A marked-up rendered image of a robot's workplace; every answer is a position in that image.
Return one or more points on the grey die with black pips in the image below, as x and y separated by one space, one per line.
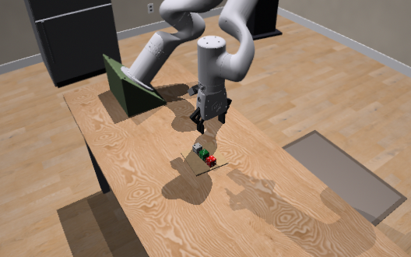
197 147

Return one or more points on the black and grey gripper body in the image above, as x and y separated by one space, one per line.
211 104

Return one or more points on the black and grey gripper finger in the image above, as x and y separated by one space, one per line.
195 119
222 116

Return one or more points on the green die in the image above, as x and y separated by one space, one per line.
203 154

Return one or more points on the beige flat mat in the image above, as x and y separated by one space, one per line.
198 165

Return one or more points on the red die with white pips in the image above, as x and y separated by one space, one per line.
211 161

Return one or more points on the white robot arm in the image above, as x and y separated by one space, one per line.
214 63

